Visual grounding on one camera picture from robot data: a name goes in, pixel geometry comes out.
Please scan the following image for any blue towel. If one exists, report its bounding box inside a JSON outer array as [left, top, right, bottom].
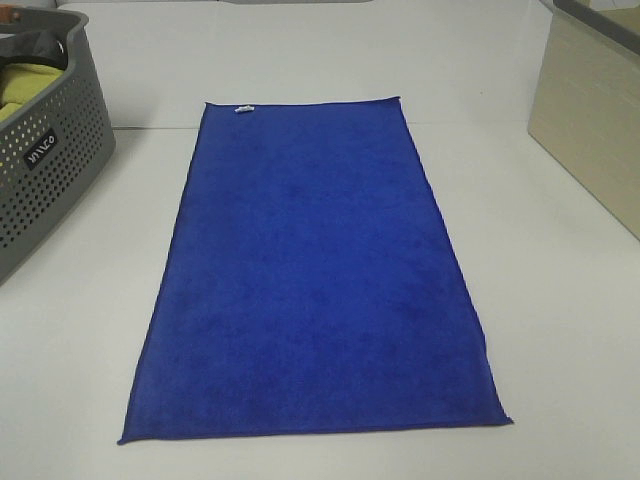
[[121, 97, 510, 443]]

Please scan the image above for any grey perforated plastic basket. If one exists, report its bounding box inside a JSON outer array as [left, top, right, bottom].
[[1, 6, 116, 279]]

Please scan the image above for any beige storage box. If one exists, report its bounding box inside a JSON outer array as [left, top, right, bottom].
[[528, 1, 639, 235]]

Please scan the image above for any dark grey cloth in basket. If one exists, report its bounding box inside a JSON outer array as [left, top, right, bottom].
[[1, 30, 68, 70]]

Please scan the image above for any yellow-green towel in basket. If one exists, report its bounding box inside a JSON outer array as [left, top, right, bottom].
[[1, 63, 64, 121]]

